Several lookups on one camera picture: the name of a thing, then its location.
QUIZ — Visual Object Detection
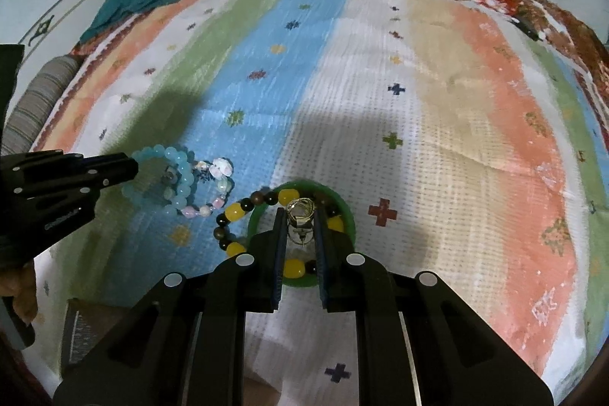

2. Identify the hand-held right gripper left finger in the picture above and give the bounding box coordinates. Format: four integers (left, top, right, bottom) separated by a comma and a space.
52, 209, 289, 406

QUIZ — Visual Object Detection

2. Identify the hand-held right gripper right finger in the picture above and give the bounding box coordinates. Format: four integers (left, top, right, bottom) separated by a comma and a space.
311, 204, 555, 406

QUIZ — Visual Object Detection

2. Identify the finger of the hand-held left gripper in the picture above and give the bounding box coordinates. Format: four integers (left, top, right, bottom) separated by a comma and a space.
14, 171, 139, 251
0, 151, 140, 194

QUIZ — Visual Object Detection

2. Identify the yellow brown bead bracelet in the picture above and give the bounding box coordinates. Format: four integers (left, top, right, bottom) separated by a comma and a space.
214, 188, 346, 280

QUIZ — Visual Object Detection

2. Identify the green bangle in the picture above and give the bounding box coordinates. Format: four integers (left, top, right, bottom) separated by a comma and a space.
246, 180, 357, 289

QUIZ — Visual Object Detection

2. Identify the blue bead bracelet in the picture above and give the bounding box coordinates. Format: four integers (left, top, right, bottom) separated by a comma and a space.
121, 144, 197, 217

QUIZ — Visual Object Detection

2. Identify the pink white bead bracelet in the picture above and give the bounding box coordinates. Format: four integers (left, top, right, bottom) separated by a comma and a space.
164, 156, 235, 219

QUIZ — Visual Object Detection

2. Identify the person's left hand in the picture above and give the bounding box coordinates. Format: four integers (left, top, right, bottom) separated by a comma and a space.
0, 263, 40, 326

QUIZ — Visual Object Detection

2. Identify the grey striped pillow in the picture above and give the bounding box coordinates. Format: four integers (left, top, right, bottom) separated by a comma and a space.
0, 54, 81, 157

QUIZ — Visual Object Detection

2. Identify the colourful striped mat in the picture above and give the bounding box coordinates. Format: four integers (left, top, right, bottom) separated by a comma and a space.
29, 0, 609, 406

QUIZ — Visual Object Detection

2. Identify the small black device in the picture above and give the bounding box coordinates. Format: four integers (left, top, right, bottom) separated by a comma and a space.
514, 17, 543, 40

